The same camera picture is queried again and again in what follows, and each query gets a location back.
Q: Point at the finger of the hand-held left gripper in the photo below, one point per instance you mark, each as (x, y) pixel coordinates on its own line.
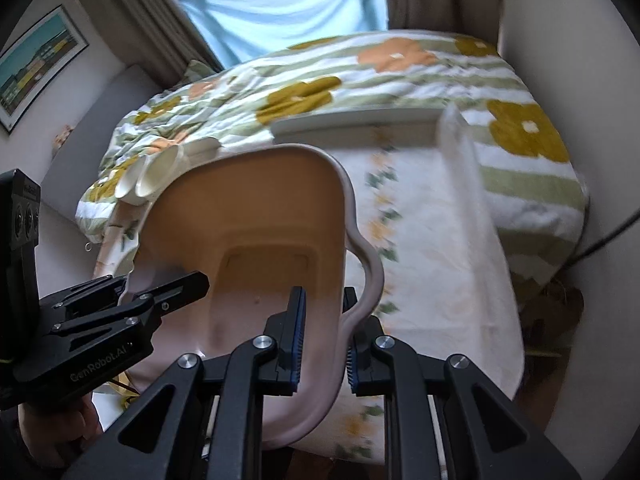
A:
(180, 290)
(95, 290)

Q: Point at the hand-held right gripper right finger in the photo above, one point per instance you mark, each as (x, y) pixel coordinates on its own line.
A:
(352, 365)

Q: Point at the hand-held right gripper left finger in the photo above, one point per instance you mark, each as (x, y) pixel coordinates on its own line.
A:
(298, 340)

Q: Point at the person's left hand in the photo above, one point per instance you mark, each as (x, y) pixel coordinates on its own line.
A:
(85, 420)

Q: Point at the cream bowl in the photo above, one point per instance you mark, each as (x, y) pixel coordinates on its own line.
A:
(157, 172)

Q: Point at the small plush toy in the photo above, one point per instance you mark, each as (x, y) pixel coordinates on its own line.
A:
(64, 136)

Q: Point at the grey padded headboard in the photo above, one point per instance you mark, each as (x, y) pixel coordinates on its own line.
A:
(105, 120)

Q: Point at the green patterned pillow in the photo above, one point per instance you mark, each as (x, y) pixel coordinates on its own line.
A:
(200, 71)

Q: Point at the floral striped blanket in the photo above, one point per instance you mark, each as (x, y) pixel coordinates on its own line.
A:
(375, 80)

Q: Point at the black curved stand pole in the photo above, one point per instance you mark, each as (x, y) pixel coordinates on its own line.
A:
(610, 237)

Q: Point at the light blue cloth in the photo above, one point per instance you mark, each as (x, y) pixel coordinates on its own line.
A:
(290, 10)

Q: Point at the framed wall picture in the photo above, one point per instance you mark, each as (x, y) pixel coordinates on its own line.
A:
(35, 65)

